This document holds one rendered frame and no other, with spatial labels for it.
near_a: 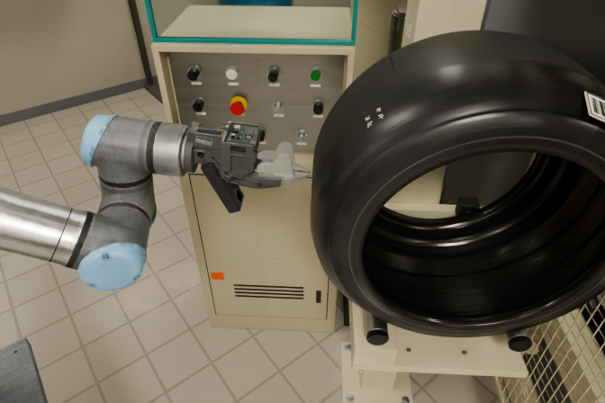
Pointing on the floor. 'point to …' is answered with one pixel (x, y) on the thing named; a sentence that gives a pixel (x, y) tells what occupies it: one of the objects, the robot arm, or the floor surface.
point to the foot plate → (401, 393)
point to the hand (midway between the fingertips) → (302, 176)
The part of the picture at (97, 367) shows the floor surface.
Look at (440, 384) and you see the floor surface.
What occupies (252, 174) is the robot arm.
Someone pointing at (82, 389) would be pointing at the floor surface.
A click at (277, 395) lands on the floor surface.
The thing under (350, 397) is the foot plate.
